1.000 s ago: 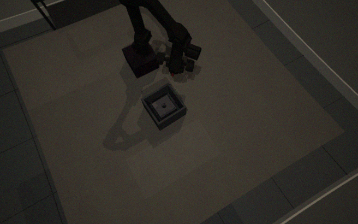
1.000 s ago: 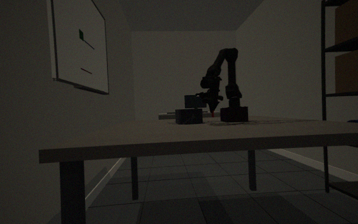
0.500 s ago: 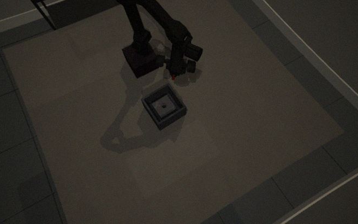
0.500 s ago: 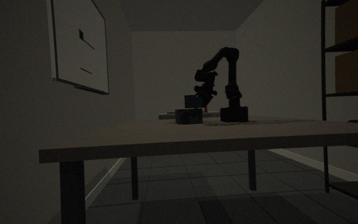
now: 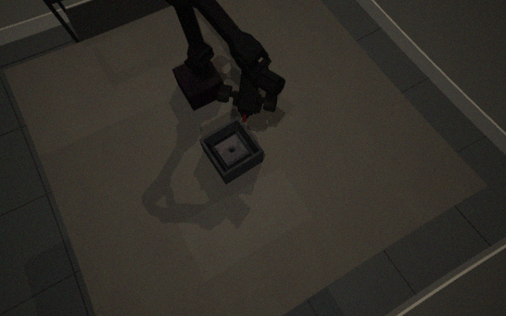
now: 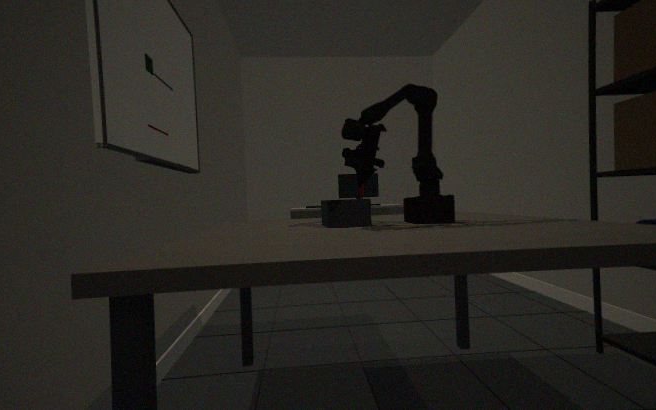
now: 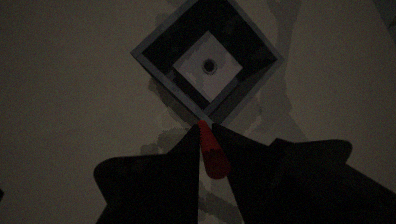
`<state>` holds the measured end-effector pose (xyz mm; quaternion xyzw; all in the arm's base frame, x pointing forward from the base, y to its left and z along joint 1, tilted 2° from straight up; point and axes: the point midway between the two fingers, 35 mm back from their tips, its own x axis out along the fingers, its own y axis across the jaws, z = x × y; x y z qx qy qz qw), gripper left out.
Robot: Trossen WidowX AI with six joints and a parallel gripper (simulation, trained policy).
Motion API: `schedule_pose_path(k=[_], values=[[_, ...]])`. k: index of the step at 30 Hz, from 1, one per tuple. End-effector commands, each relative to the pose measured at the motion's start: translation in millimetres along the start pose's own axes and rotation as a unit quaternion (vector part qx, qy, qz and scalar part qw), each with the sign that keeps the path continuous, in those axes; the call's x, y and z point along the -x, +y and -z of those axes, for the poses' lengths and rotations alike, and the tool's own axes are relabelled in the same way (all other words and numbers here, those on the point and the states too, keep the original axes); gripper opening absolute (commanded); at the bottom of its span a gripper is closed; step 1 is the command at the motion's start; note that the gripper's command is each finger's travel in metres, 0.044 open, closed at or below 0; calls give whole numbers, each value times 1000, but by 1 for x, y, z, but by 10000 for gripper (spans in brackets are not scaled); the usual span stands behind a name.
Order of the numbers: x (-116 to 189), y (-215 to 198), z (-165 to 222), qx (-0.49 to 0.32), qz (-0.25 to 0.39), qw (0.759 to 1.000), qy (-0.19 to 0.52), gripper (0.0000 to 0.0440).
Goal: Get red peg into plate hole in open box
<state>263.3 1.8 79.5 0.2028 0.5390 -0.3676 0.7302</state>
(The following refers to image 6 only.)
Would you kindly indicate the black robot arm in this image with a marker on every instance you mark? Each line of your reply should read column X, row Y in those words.
column 425, row 101

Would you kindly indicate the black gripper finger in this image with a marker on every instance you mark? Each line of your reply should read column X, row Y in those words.
column 361, row 175
column 372, row 170

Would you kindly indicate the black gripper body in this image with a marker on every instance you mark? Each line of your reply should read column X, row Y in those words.
column 366, row 158

